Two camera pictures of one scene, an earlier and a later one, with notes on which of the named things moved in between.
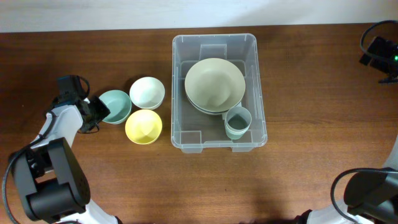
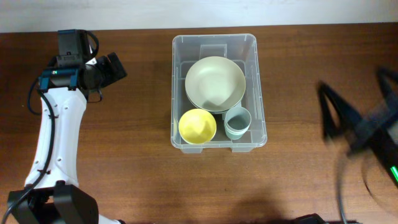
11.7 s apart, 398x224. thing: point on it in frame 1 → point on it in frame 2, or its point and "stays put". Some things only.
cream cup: (237, 132) stays put
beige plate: (214, 85) stays put
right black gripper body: (388, 50) → (384, 144)
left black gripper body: (91, 119) → (104, 72)
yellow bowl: (143, 127) → (197, 126)
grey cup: (237, 119) stays put
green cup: (235, 135) stays put
